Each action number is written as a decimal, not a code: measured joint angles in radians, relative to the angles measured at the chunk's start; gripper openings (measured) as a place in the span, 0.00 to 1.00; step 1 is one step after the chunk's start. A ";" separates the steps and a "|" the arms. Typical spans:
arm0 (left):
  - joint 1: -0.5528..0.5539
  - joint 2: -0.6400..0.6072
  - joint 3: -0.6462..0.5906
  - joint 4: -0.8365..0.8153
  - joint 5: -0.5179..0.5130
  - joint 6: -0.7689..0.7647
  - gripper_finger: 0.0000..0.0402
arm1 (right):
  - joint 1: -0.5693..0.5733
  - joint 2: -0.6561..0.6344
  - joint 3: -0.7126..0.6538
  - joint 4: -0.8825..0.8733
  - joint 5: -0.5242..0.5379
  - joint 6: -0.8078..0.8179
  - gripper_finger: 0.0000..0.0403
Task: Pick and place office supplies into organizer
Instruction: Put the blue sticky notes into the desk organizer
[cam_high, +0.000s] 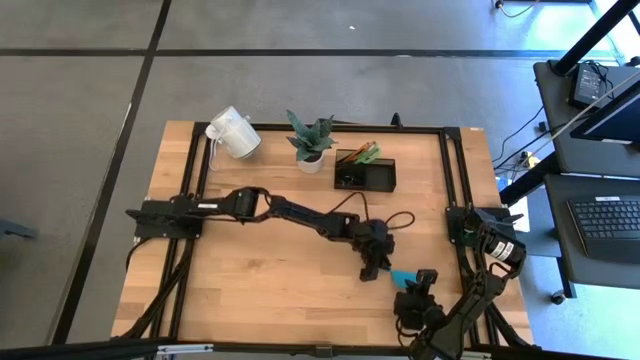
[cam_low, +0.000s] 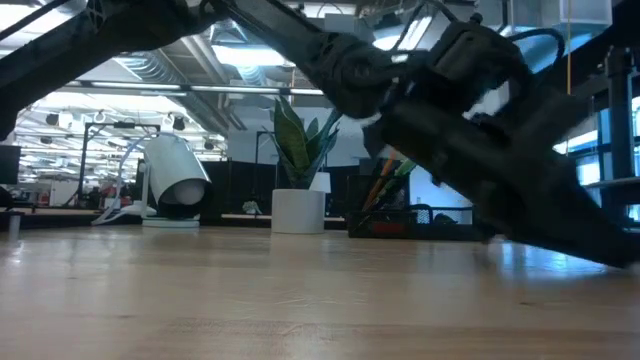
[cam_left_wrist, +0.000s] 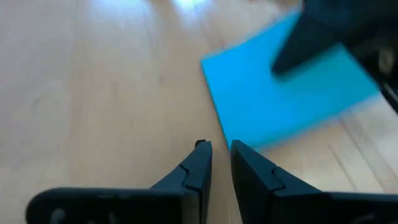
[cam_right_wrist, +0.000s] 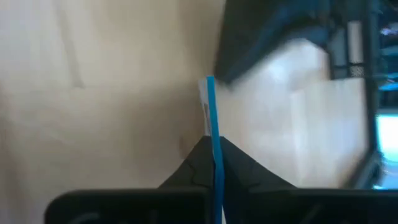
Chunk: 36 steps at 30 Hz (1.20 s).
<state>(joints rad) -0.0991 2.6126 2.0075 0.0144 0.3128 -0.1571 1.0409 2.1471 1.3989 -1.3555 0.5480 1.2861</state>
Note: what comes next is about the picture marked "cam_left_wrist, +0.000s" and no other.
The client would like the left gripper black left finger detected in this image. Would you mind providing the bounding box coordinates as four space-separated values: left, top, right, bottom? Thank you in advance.
25 139 213 224

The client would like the blue sticky note pad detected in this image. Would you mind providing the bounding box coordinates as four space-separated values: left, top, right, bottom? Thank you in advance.
200 7 382 150

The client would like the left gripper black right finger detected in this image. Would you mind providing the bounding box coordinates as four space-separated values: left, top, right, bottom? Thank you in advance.
231 139 398 224

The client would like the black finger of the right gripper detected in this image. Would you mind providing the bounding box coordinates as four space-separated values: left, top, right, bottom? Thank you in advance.
272 15 343 77

